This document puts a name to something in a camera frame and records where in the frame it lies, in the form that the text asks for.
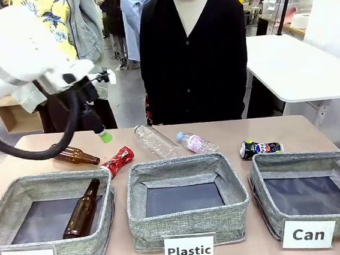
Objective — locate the wooden workbench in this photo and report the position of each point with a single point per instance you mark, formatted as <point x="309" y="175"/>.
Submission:
<point x="287" y="28"/>

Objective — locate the white Plastic label sign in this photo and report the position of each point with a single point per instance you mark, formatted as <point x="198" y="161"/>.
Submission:
<point x="189" y="250"/>

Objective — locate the crushed red can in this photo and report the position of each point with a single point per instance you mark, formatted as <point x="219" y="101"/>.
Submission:
<point x="119" y="162"/>

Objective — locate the white side table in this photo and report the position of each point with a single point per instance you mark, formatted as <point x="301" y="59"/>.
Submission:
<point x="290" y="67"/>

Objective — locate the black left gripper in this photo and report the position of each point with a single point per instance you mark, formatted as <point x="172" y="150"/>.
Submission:
<point x="90" y="111"/>

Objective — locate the grey fabric basket can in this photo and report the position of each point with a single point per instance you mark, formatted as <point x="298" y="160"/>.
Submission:
<point x="268" y="211"/>

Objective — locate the crushed black Pepsi can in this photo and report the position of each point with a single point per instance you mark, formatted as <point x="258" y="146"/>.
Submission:
<point x="262" y="148"/>

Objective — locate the white Can label sign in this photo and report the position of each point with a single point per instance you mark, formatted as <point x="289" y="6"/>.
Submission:
<point x="308" y="235"/>

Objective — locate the small pink-label plastic bottle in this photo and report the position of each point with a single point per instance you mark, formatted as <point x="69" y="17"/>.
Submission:
<point x="197" y="143"/>

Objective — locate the grey fabric basket bottle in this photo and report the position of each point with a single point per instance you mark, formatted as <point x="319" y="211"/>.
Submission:
<point x="4" y="224"/>

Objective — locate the grey fabric basket plastic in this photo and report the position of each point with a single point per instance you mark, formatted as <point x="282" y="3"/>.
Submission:
<point x="188" y="222"/>

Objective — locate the white paper roll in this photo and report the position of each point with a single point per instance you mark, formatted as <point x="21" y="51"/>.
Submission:
<point x="301" y="20"/>

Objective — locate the large clear plastic bottle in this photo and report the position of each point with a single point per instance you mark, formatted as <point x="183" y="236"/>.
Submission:
<point x="155" y="142"/>

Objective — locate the person in black cardigan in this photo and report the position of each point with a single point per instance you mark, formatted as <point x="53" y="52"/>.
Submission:
<point x="194" y="71"/>

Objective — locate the wooden open box shelf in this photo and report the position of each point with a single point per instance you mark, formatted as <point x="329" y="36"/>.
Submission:
<point x="15" y="116"/>

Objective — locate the person in blue shirt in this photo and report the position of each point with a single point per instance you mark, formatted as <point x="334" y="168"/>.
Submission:
<point x="138" y="16"/>

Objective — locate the brown glass bottle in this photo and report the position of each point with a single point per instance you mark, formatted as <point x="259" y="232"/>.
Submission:
<point x="76" y="157"/>
<point x="81" y="209"/>

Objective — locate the person in yellow shirt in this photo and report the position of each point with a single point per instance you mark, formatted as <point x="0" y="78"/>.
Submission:
<point x="58" y="26"/>

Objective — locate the black stand pole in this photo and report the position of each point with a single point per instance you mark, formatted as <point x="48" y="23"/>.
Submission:
<point x="287" y="1"/>

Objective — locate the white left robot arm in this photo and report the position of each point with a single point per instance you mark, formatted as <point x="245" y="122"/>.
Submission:
<point x="15" y="55"/>

